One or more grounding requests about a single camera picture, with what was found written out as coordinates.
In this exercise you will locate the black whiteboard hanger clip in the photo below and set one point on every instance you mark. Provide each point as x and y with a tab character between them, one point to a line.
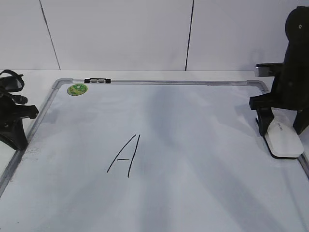
97	80

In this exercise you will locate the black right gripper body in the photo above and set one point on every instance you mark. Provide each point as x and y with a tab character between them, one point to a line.
291	93

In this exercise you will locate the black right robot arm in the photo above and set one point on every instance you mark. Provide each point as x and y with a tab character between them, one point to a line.
296	60

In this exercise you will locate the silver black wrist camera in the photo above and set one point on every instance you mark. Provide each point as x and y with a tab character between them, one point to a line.
267	69

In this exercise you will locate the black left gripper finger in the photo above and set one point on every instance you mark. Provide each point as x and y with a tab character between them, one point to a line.
13	135

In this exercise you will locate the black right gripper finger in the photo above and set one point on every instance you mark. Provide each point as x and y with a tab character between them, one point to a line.
264	118
301	121

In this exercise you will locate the whiteboard with silver frame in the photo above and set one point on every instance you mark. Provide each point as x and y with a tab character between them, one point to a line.
133	156

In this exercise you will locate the round green sticker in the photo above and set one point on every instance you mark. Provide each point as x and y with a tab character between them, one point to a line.
77	89

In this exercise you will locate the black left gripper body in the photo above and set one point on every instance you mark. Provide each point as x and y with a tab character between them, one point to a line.
14	109

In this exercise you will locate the white whiteboard eraser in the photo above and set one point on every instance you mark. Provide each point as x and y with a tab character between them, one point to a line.
281	138

